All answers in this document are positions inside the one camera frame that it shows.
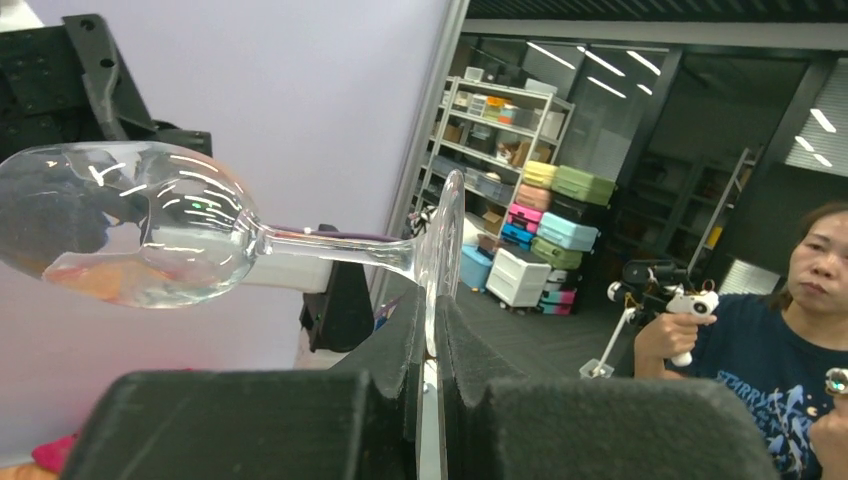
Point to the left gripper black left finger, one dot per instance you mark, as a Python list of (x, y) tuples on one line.
[(354, 420)]

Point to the storage shelf with boxes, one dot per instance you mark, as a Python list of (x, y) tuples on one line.
[(489, 132)]

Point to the pink cloth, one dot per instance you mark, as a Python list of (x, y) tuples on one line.
[(52, 456)]

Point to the wine glass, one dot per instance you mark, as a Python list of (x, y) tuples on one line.
[(151, 225)]

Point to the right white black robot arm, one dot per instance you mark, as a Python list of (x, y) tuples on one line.
[(69, 84)]

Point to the white teleoperation handle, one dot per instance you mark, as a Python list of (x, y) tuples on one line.
[(648, 288)]

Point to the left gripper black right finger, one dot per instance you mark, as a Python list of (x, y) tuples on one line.
[(498, 423)]

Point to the woman in dark shirt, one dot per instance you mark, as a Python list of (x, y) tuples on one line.
[(784, 356)]

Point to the stacked coloured plastic cases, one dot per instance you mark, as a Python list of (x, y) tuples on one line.
[(547, 240)]

